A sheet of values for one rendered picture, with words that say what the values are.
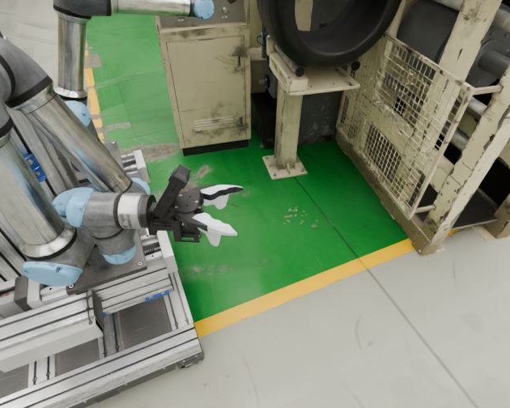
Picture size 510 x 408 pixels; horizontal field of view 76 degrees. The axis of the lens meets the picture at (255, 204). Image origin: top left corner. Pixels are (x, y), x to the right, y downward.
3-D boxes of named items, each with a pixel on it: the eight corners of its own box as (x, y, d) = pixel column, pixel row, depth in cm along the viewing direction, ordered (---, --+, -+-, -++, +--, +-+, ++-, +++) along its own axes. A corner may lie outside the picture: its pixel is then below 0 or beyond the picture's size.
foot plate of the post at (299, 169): (262, 158, 253) (262, 153, 250) (295, 152, 258) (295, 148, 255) (272, 180, 235) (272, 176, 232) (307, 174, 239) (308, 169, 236)
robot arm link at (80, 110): (68, 152, 121) (53, 120, 111) (63, 134, 129) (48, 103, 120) (102, 142, 125) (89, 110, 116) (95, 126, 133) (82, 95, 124)
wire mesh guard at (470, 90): (335, 127, 228) (357, 15, 179) (337, 127, 229) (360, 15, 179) (407, 220, 167) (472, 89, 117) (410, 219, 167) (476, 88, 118)
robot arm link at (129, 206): (127, 185, 69) (112, 209, 63) (149, 186, 69) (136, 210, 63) (135, 213, 74) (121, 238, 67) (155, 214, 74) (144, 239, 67)
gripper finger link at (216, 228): (238, 251, 64) (205, 231, 69) (237, 228, 61) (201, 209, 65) (227, 260, 62) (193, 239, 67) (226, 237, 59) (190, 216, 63)
